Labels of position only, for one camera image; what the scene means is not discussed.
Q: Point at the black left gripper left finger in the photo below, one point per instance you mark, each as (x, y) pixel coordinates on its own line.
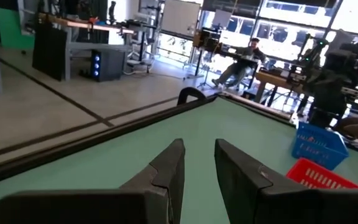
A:
(104, 205)

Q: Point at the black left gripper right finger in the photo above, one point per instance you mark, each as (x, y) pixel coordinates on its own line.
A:
(291, 205)

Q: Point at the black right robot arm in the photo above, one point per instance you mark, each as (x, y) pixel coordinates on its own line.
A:
(331, 87)

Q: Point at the red plastic basket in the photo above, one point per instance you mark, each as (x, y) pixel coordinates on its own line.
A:
(315, 175)

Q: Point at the blue plastic basket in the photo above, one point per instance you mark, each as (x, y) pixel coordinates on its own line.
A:
(319, 149)

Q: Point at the wooden work table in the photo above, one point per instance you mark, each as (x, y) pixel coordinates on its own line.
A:
(275, 81)

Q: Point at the black table-edge clamp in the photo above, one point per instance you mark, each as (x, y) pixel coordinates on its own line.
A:
(183, 93)

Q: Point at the black computer tower blue lights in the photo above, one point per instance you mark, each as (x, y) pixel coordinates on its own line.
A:
(109, 65)

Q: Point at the person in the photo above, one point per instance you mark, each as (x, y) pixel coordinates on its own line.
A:
(241, 65)

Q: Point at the wood-topped grey workbench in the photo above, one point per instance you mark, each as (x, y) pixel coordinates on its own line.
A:
(82, 46)

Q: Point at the black floor panel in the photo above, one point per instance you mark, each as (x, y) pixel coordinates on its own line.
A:
(50, 51)

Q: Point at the black equipment box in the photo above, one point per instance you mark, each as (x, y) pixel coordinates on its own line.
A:
(208, 39)

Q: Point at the green partition panel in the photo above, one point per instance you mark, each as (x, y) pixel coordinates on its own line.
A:
(9, 31)

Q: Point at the white board panel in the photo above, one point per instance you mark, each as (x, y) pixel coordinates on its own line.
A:
(180, 17)

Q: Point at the black table frame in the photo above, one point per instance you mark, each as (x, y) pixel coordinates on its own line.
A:
(104, 135)

